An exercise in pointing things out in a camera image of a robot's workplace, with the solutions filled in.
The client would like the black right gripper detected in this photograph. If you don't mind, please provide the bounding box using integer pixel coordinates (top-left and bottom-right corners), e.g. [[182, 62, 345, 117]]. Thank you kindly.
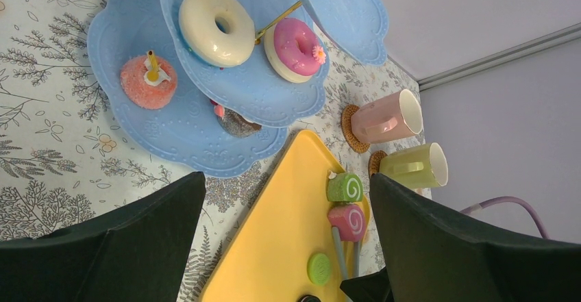
[[340, 267, 394, 302]]

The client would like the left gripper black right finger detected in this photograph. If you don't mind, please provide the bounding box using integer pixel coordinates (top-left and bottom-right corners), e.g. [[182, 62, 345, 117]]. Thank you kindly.
[[369, 174, 580, 301]]

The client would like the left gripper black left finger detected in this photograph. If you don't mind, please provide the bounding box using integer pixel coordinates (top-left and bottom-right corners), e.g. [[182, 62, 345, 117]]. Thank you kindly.
[[1, 172, 206, 301]]

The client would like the pink swirl roll cake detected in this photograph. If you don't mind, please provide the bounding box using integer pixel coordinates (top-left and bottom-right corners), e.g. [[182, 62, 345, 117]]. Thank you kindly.
[[327, 203, 367, 242]]

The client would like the green ceramic mug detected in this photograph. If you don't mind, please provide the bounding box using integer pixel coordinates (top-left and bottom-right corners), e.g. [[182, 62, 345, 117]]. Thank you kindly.
[[379, 142, 449, 190]]

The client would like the green swirl roll cake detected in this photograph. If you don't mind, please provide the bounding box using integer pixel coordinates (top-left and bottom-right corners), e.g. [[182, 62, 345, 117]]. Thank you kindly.
[[326, 172, 364, 203]]

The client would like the yellow serving tray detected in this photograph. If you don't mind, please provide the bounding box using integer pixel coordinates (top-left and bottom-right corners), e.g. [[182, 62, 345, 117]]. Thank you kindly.
[[199, 129, 346, 301]]

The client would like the pink ceramic mug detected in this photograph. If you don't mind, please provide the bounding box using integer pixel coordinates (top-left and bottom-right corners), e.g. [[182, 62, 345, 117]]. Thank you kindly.
[[350, 89, 423, 144]]

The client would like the chocolate swirl roll cake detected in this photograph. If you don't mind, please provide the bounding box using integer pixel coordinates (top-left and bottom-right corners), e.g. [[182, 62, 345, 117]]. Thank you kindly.
[[211, 101, 262, 138]]

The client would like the red sugared pastry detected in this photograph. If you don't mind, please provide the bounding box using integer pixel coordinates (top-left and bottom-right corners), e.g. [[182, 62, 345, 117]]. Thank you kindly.
[[120, 51, 178, 110]]

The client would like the blue three-tier cake stand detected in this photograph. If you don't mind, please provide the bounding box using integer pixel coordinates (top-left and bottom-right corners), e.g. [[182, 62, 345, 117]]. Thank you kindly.
[[88, 0, 388, 178]]

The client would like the pink sprinkled donut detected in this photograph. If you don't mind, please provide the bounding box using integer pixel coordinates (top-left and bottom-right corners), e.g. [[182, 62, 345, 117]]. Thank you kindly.
[[263, 18, 327, 84]]

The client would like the white glazed donut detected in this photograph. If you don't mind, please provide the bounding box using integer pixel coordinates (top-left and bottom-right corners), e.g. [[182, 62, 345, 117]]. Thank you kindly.
[[178, 0, 255, 68]]

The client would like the green macaron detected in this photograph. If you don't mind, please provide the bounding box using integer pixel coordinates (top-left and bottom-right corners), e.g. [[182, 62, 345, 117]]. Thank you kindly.
[[307, 253, 332, 286]]

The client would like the black sandwich cookie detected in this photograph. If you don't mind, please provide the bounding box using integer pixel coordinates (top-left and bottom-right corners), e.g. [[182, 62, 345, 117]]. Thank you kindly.
[[297, 294, 321, 302]]

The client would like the woven rattan coaster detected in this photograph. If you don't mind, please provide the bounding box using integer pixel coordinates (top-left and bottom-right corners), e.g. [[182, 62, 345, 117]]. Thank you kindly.
[[341, 104, 370, 154], [368, 150, 387, 176]]

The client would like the floral tablecloth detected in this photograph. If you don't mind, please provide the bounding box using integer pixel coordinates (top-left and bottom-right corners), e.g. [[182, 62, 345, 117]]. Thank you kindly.
[[1, 0, 425, 301]]

